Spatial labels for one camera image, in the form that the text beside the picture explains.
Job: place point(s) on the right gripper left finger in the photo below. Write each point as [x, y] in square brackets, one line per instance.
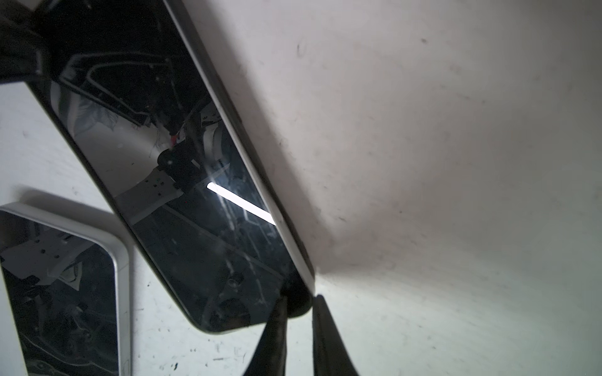
[269, 359]

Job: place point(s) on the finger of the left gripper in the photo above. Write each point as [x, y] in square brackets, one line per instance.
[25, 55]

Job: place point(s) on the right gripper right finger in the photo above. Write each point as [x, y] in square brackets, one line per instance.
[329, 353]

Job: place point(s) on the light blue phone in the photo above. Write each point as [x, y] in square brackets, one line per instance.
[178, 188]

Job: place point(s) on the black screen phone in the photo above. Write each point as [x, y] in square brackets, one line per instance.
[65, 296]

